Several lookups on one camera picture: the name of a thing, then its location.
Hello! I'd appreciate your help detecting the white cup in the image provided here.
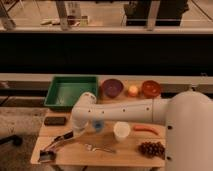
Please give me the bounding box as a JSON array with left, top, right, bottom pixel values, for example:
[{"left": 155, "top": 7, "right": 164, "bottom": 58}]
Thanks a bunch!
[{"left": 113, "top": 122, "right": 131, "bottom": 142}]

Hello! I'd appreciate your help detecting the small orange fruit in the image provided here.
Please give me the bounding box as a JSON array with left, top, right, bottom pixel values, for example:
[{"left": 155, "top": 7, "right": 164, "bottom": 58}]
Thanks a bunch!
[{"left": 128, "top": 85, "right": 139, "bottom": 97}]

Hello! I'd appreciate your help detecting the silver fork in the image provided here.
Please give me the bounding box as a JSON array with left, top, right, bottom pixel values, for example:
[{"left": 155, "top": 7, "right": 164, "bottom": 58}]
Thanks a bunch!
[{"left": 85, "top": 144, "right": 116, "bottom": 154}]

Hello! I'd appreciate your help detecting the bunch of dark grapes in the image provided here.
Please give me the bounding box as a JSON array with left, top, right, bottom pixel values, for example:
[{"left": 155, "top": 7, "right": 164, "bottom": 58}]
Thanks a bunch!
[{"left": 138, "top": 142, "right": 165, "bottom": 159}]

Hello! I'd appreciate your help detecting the purple bowl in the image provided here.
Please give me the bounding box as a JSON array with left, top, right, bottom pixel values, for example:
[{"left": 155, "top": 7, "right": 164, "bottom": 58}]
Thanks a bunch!
[{"left": 101, "top": 79, "right": 124, "bottom": 98}]

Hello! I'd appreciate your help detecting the blue cup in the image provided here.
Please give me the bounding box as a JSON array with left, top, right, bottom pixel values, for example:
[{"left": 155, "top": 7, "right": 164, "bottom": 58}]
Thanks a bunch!
[{"left": 92, "top": 120, "right": 104, "bottom": 132}]

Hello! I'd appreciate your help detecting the green plastic tray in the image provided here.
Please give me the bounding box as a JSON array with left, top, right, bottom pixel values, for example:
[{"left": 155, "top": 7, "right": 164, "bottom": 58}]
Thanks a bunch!
[{"left": 44, "top": 76, "right": 98, "bottom": 110}]

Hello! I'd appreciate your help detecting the orange bowl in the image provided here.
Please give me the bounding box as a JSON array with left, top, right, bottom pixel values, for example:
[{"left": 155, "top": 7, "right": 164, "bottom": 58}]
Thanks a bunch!
[{"left": 141, "top": 80, "right": 161, "bottom": 98}]

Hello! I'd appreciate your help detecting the black rectangular block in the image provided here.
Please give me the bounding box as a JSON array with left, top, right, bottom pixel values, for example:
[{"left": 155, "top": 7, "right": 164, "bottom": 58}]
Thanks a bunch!
[{"left": 44, "top": 117, "right": 66, "bottom": 126}]

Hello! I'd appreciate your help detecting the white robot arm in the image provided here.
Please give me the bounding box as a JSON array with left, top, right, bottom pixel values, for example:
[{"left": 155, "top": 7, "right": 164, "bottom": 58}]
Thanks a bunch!
[{"left": 72, "top": 91, "right": 213, "bottom": 171}]

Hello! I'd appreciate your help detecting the black handled brush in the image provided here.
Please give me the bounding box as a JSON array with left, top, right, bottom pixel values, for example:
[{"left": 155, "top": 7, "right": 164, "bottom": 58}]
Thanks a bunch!
[{"left": 38, "top": 131, "right": 74, "bottom": 163}]

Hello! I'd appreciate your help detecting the orange carrot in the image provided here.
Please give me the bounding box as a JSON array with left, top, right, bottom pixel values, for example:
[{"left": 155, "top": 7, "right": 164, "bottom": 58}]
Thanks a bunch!
[{"left": 133, "top": 125, "right": 159, "bottom": 135}]

